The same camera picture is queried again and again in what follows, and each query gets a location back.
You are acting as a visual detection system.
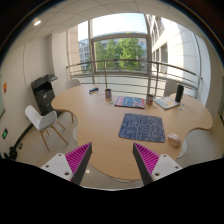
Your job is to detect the blue patterned mouse pad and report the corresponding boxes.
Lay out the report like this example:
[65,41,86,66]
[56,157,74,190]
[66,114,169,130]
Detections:
[119,113,166,143]

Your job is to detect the white computer mouse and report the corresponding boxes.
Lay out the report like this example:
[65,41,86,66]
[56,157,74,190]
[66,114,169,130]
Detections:
[168,133,181,147]

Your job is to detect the wooden round table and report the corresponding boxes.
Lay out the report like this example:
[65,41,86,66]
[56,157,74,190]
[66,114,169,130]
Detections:
[52,84,213,181]

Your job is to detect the black office printer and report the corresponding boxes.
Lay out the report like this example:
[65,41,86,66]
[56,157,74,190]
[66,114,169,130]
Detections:
[31,75,55,115]

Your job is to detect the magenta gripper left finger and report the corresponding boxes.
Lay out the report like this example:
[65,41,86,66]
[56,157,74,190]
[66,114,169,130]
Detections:
[40,142,93,186]

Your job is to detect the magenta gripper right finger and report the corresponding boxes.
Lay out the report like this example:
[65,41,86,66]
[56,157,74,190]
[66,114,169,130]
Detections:
[132,142,184,186]

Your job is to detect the patterned cup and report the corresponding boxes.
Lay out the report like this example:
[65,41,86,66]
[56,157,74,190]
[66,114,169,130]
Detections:
[105,89,112,99]
[146,94,154,106]

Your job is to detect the grey chair right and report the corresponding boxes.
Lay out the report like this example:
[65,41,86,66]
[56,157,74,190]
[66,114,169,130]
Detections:
[164,80,177,96]

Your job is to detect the patterned cup left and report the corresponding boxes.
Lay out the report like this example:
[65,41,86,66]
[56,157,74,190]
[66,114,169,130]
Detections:
[105,89,112,99]

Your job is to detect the white chair with wooden legs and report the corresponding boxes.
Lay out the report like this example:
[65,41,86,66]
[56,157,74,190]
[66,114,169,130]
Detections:
[25,105,67,143]

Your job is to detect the round ceiling light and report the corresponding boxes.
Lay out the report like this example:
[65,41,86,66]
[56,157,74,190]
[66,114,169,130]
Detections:
[34,20,41,26]

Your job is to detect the patterned cup right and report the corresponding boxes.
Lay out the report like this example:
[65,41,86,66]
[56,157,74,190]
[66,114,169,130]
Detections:
[146,94,154,106]

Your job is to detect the colourful book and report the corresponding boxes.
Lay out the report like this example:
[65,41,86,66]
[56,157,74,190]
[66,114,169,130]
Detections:
[115,96,145,109]

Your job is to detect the metal window railing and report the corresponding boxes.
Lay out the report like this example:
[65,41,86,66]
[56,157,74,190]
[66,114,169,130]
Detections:
[67,59,201,97]

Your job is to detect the white chair behind table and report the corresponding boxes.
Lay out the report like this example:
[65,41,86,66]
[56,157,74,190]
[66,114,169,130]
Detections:
[66,79,81,90]

